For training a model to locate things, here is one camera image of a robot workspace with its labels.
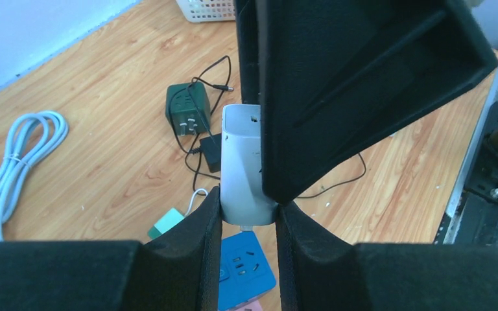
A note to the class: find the black power adapter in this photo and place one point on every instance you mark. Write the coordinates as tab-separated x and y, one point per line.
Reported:
210	147

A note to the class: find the white plastic basket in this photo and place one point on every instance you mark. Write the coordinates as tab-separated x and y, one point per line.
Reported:
199	11

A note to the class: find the blue cube power socket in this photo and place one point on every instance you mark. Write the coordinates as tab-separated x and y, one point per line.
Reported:
244	272

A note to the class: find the green USB charger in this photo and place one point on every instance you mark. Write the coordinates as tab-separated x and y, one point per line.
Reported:
170	219

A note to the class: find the pink triangular power socket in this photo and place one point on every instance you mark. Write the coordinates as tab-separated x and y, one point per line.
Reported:
252	306

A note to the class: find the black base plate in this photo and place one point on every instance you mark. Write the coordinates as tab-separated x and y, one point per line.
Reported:
475	220

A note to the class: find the white USB charger plug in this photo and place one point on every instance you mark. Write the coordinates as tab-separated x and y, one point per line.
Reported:
242	199

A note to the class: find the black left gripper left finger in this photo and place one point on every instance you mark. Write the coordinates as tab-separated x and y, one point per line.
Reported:
179	270

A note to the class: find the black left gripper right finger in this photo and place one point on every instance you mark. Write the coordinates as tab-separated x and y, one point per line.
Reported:
319	271

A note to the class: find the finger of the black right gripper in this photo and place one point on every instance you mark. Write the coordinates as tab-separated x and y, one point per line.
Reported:
248	49
336	77

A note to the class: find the dark green cube socket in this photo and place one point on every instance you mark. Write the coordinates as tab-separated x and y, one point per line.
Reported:
188	108

